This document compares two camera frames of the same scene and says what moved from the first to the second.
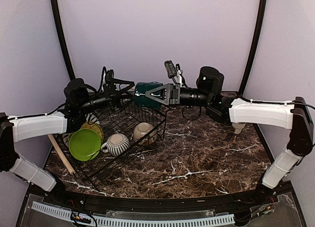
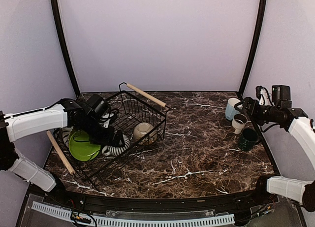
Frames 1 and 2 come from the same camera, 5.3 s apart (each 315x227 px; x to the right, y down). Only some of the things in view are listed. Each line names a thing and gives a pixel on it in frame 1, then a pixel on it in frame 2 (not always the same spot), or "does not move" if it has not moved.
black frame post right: x=262 y=7 does not move
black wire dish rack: x=96 y=147 does not move
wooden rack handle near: x=61 y=154 does not move
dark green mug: x=143 y=100 to x=248 y=139
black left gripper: x=113 y=98 to x=107 y=140
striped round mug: x=117 y=145 does not move
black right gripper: x=173 y=94 to x=253 y=113
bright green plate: x=84 y=144 does not move
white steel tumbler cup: x=238 y=126 does not move
